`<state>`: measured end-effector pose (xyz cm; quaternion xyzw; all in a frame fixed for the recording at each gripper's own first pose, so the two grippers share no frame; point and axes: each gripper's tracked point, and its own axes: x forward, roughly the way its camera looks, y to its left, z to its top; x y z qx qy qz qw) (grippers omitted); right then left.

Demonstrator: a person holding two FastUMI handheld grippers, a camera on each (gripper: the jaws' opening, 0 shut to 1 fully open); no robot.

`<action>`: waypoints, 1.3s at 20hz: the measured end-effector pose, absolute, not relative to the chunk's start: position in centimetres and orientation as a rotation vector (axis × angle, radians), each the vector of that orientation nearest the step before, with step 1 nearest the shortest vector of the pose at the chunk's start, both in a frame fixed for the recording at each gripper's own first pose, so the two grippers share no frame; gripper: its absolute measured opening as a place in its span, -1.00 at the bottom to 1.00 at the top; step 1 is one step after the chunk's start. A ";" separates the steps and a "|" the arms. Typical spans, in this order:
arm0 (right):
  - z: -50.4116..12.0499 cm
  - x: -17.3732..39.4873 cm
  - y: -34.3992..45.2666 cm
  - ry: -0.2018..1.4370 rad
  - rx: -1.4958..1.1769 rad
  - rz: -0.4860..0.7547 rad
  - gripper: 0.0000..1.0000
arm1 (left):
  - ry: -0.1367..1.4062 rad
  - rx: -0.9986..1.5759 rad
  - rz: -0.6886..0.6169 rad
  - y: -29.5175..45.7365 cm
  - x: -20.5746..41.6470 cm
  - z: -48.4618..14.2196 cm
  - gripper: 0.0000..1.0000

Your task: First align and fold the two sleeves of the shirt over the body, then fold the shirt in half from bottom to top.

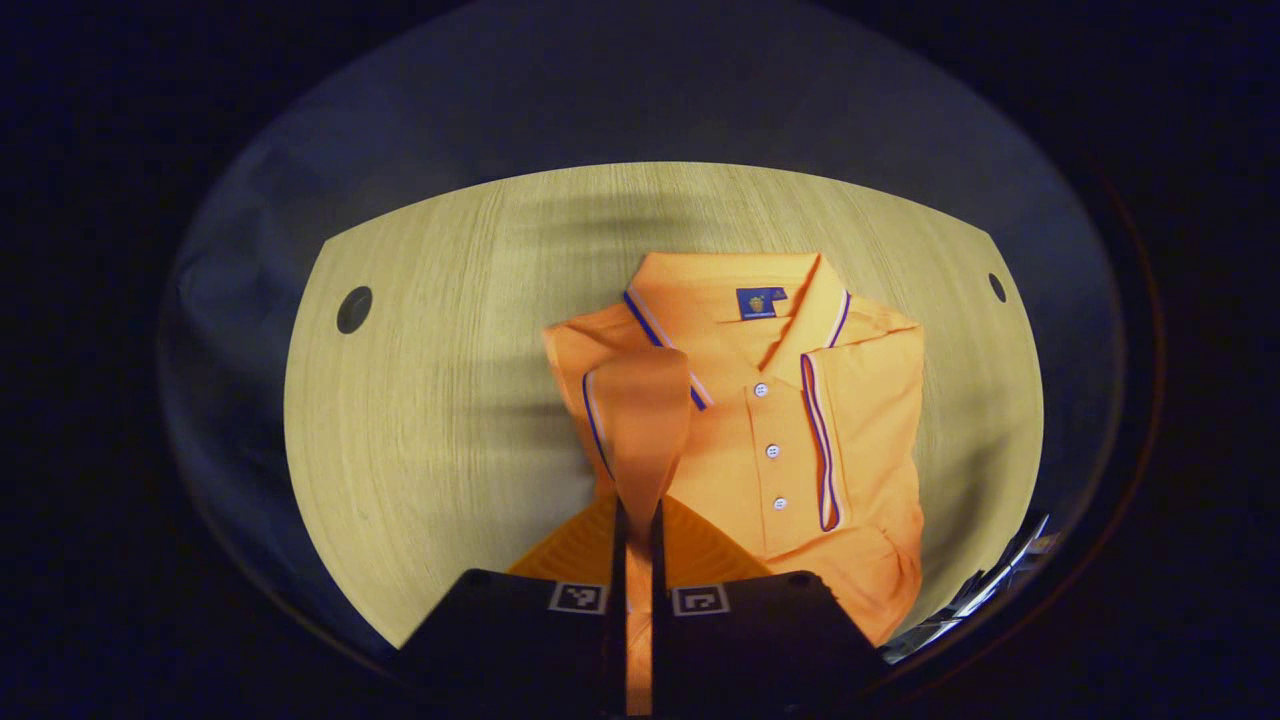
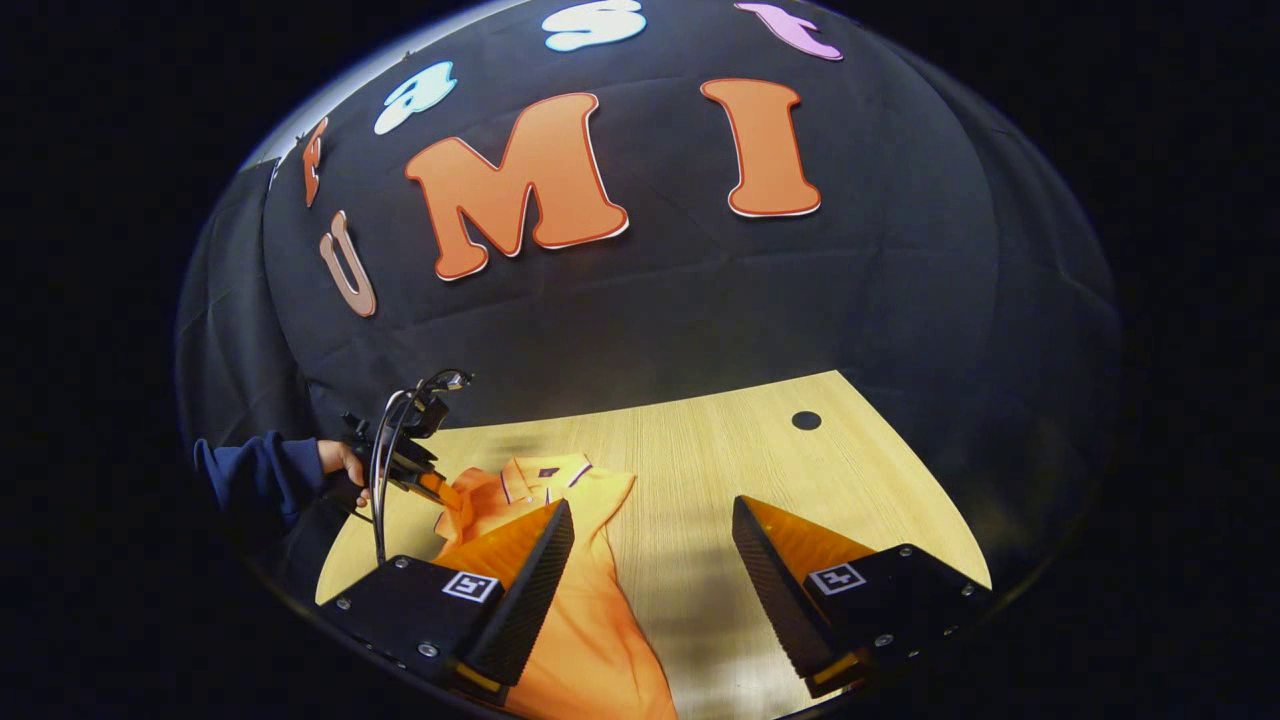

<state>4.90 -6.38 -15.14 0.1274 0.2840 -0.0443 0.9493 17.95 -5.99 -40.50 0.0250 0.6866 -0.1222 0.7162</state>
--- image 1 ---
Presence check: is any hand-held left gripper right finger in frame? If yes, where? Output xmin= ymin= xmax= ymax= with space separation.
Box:
xmin=650 ymin=495 xmax=891 ymax=716

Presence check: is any orange T-shirt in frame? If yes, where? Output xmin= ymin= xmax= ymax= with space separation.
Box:
xmin=542 ymin=250 xmax=926 ymax=716

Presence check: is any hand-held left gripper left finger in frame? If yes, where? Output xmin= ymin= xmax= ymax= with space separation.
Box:
xmin=395 ymin=495 xmax=631 ymax=716

